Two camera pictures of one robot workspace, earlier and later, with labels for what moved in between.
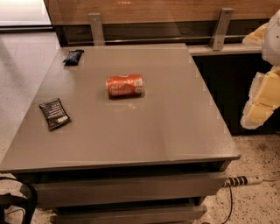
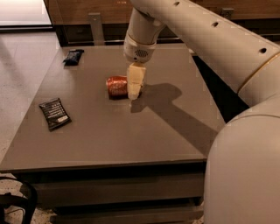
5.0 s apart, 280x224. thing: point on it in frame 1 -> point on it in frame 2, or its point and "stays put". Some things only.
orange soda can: x=125 y=87 stays put
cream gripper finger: x=263 y=99 -> x=137 y=53
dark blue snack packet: x=73 y=57 stays put
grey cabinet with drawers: x=152 y=158 stays put
